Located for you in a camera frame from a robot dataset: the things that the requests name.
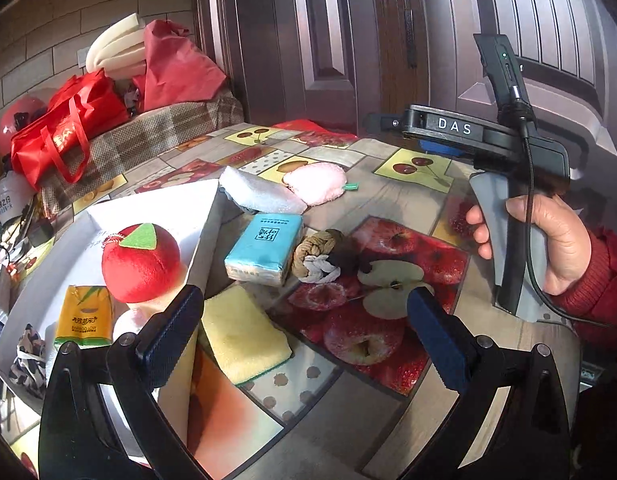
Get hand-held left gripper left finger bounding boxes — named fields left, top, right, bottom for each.
left=38, top=285, right=209, bottom=480

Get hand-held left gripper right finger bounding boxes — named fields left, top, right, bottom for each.
left=398, top=287, right=572, bottom=480

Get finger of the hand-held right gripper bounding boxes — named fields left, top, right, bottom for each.
left=419, top=136, right=471, bottom=157
left=363, top=111, right=413, bottom=135

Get white pink plush toy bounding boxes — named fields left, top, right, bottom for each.
left=112, top=303, right=157, bottom=343

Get red plush apple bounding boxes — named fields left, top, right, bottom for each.
left=101, top=223, right=182, bottom=304

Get yellow sponge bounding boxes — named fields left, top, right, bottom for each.
left=197, top=285, right=294, bottom=387

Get yellow tissue pack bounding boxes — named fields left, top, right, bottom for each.
left=54, top=285, right=114, bottom=350

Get pink plush puff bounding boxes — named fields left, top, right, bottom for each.
left=282, top=161, right=359, bottom=207

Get dark brown cloth bundle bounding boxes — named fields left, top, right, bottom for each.
left=337, top=249, right=375, bottom=277

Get blue tissue pack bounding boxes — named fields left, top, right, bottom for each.
left=224, top=212, right=306, bottom=287

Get white cardboard box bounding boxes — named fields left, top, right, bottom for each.
left=0, top=179, right=284, bottom=466

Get white towel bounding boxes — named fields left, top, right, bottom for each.
left=218, top=165, right=309, bottom=216

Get black white patterned pouch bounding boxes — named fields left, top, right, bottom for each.
left=9, top=323, right=49, bottom=402

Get khaki white knotted socks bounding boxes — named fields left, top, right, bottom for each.
left=292, top=228, right=347, bottom=284

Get person's right forearm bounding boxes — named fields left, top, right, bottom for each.
left=553, top=227, right=617, bottom=342

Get person's right hand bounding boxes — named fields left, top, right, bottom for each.
left=465, top=194, right=596, bottom=297

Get brown metal double door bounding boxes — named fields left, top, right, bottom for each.
left=191, top=0, right=617, bottom=241

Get small black box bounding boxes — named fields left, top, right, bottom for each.
left=27, top=217, right=56, bottom=247

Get brown plaid cloth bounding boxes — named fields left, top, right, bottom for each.
left=41, top=94, right=245, bottom=217

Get white labelled bottle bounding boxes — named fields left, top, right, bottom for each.
left=0, top=169, right=35, bottom=227

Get red fabric bag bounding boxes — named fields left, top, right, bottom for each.
left=132, top=19, right=228, bottom=112

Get shiny red tote bag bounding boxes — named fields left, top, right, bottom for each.
left=11, top=70, right=130, bottom=192

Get white foam sheets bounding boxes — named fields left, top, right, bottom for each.
left=85, top=11, right=150, bottom=80

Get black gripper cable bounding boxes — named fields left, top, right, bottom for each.
left=511, top=87, right=616, bottom=331

